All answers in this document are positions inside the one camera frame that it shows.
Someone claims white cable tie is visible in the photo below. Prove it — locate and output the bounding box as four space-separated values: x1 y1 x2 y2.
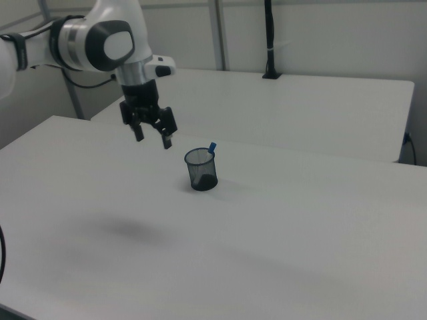
268 40 292 53

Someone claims black cable with blue plug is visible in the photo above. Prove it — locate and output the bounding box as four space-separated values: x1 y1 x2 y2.
402 132 418 165

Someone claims grey metal partition post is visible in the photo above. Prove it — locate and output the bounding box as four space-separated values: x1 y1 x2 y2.
207 0 232 71

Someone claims black cable with metal connector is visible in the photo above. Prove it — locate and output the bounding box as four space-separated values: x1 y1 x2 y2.
0 224 7 285

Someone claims black pole with cables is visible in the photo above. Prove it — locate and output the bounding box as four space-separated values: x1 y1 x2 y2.
261 0 283 80

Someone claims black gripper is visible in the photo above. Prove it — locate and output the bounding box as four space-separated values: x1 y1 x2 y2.
119 79 177 151

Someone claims black cable behind arm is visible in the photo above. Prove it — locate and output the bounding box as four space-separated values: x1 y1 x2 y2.
61 68 117 89

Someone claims black mesh pen cup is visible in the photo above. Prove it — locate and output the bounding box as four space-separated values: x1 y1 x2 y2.
183 147 220 193

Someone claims white marker with blue cap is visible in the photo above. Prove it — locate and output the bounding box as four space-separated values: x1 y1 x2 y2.
195 141 218 184

